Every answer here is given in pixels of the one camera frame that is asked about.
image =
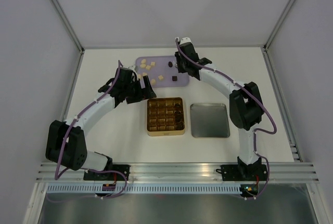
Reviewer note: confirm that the aluminium frame post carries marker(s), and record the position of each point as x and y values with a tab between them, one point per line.
66	23
285	12

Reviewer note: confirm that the purple plastic tray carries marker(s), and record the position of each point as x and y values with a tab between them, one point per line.
162	68

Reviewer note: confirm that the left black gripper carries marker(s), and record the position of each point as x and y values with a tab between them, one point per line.
143	94

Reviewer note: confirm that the left aluminium frame post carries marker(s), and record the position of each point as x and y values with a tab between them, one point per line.
66	23

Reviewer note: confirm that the white slotted cable duct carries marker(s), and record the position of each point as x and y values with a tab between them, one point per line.
145	188

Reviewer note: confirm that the gold chocolate box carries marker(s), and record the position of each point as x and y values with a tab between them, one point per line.
161	117

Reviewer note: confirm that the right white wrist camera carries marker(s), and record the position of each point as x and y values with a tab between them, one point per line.
183	41

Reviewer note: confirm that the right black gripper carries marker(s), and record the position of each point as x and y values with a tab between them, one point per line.
180	68

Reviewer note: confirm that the silver tin lid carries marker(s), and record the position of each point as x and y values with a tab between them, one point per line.
209	120

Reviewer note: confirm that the aluminium mounting rail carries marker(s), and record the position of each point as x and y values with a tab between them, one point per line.
280	172

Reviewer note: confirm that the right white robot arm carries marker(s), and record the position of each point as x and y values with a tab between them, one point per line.
244	110

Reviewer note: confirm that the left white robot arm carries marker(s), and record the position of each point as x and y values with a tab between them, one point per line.
66	142

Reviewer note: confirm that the right aluminium frame post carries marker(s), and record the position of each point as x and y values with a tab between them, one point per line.
285	12

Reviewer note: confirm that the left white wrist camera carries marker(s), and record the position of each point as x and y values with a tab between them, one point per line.
133	67

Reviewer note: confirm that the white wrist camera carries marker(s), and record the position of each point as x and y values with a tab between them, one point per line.
183	41
133	67

